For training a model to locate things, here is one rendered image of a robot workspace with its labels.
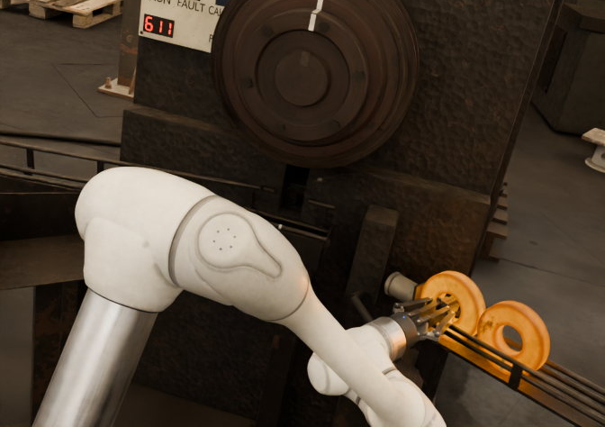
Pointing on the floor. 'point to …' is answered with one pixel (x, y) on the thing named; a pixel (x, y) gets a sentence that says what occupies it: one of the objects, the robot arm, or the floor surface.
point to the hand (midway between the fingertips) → (453, 303)
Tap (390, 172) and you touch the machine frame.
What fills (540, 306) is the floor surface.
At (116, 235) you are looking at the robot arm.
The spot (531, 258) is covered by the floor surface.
